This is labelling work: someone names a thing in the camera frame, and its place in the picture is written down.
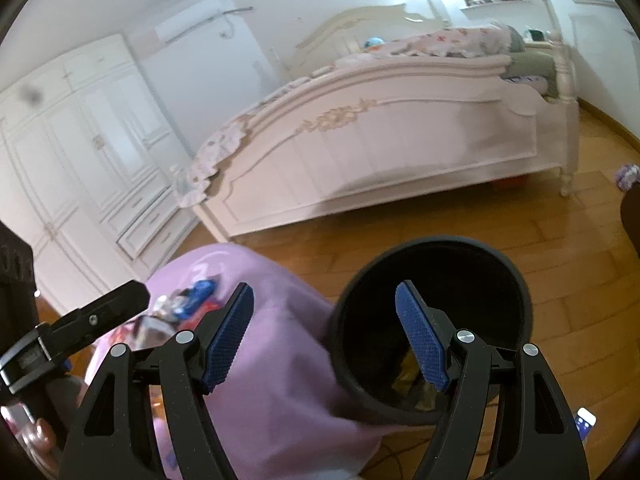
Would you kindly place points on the yellow crumpled wrapper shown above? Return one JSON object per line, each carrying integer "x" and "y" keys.
{"x": 412, "y": 380}

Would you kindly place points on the white carved bed frame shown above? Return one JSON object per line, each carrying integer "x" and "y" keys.
{"x": 400, "y": 150}

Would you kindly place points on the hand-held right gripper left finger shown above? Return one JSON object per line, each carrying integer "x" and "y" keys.
{"x": 227, "y": 340}

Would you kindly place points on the white wardrobe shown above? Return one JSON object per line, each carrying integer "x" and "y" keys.
{"x": 75, "y": 160}

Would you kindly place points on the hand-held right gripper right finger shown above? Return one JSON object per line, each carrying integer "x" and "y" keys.
{"x": 420, "y": 340}

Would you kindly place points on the purple fluffy slipper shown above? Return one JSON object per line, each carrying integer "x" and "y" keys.
{"x": 627, "y": 177}

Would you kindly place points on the purple tablecloth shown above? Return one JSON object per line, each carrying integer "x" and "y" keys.
{"x": 280, "y": 385}

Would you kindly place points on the white radiator cover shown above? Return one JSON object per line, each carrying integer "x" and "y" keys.
{"x": 605, "y": 60}

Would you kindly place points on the white smartphone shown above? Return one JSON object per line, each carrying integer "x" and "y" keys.
{"x": 586, "y": 424}

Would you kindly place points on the blue snack packet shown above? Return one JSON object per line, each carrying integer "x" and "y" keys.
{"x": 200, "y": 291}

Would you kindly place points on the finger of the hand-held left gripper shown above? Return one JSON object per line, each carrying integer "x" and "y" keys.
{"x": 100, "y": 307}

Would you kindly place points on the green pillow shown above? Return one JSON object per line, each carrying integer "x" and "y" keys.
{"x": 532, "y": 67}

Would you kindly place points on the black round bin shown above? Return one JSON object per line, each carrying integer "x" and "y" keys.
{"x": 370, "y": 310}

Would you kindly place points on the person's left hand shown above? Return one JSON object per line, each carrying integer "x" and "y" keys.
{"x": 35, "y": 435}

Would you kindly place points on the white air conditioner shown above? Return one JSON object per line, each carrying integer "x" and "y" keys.
{"x": 190, "y": 22}

